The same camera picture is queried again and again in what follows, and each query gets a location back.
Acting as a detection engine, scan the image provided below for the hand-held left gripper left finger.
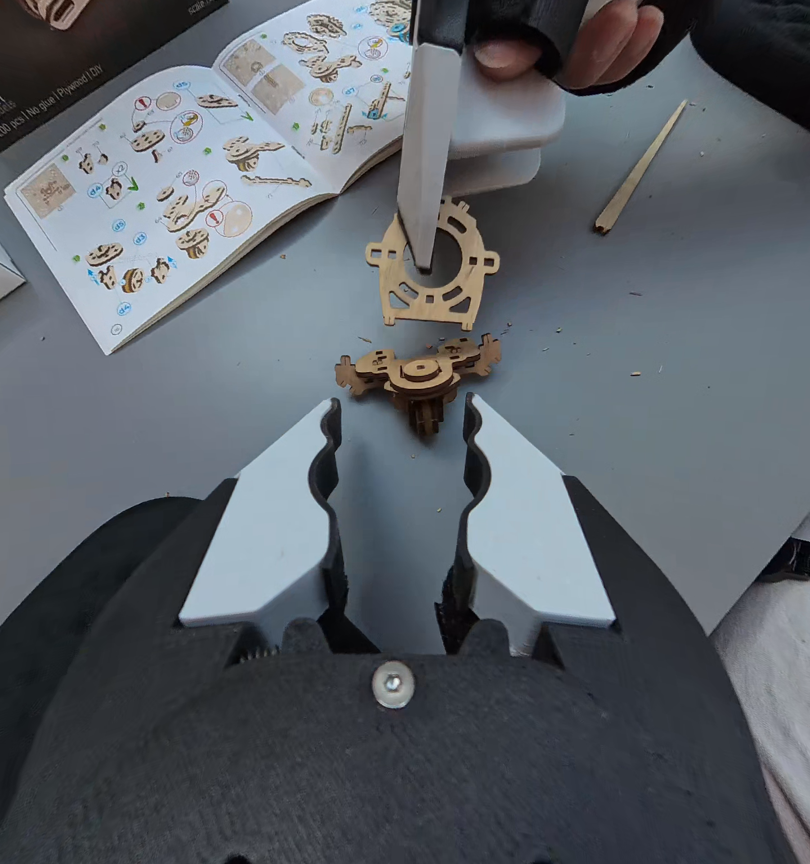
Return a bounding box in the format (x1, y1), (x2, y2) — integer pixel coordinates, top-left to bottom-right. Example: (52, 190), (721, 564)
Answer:
(177, 397), (350, 650)

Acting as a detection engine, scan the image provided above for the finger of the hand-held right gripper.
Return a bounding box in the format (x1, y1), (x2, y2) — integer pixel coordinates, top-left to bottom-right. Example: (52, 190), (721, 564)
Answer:
(397, 0), (466, 272)

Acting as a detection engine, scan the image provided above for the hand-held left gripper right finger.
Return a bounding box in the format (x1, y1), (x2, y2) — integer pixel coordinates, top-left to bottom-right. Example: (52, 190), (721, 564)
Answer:
(437, 393), (617, 660)

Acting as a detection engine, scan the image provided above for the wooden ring plate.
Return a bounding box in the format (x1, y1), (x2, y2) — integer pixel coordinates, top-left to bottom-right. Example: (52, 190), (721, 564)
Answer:
(366, 196), (501, 332)

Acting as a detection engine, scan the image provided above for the wooden arm assembly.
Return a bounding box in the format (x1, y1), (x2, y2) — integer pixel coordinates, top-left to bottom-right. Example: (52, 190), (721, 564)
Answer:
(335, 333), (502, 438)

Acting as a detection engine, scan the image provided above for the grey desk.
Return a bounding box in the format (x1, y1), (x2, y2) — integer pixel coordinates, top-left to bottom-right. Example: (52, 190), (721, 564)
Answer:
(0, 0), (810, 669)

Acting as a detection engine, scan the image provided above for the person's right hand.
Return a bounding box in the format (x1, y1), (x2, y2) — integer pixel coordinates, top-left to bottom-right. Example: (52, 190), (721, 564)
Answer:
(475, 0), (694, 92)

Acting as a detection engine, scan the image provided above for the thin wooden stick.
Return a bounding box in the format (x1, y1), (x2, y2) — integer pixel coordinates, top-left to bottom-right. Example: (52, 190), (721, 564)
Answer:
(594, 99), (689, 236)

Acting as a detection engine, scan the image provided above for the illustrated instruction booklet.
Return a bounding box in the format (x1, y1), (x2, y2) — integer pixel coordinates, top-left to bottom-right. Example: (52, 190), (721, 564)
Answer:
(3, 0), (419, 356)

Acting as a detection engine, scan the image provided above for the black printed box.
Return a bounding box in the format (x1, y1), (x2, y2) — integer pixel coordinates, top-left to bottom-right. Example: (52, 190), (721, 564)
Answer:
(0, 0), (230, 155)

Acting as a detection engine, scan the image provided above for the black harness strap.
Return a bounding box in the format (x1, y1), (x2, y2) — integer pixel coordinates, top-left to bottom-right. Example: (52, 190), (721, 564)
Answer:
(759, 536), (810, 583)

